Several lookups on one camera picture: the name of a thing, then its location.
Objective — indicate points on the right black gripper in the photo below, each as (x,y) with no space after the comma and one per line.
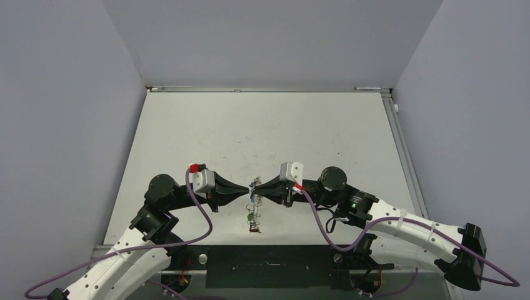
(277,190)

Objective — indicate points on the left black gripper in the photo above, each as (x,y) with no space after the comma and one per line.
(225,190)

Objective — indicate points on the grey metal keyring disc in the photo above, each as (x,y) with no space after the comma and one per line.
(254,208)

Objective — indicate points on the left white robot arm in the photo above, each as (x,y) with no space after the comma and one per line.
(148,243)

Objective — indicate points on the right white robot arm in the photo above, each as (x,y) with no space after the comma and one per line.
(357,208)

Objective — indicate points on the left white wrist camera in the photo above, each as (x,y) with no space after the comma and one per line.
(203,179)

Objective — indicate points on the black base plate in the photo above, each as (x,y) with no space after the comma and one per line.
(255,266)

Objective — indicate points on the aluminium back rail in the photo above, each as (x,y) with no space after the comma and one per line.
(191,89)

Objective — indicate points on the aluminium rail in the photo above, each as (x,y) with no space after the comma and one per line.
(191,89)
(403,153)

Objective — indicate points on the aluminium right rail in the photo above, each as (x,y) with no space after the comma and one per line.
(403,153)

